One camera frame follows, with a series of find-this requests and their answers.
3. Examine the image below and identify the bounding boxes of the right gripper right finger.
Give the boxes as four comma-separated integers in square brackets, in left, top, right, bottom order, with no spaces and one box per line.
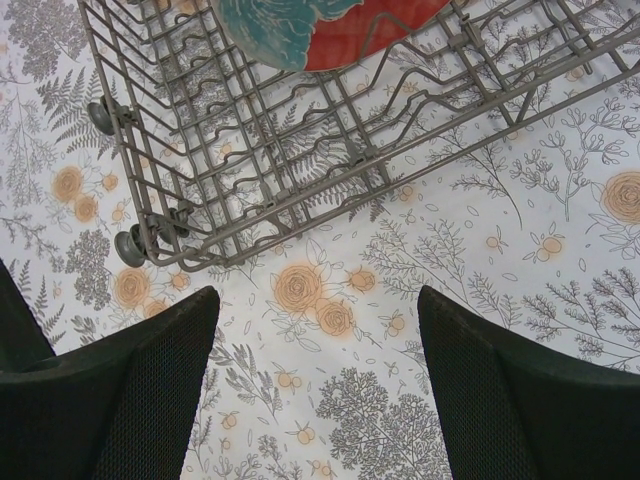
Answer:
[418,286,639,479]

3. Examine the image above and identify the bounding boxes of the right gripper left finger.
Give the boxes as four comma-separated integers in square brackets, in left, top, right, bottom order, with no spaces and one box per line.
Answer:
[1,286,220,479]

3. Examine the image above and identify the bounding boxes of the red teal flower plate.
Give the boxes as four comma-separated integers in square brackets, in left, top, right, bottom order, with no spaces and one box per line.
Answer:
[212,0,448,72]

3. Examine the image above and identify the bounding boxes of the floral tablecloth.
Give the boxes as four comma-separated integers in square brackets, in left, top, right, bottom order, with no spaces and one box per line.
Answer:
[1,1,639,479]

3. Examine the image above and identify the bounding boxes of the grey wire dish rack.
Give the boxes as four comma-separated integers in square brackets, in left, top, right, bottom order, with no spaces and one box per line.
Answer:
[79,1,639,271]

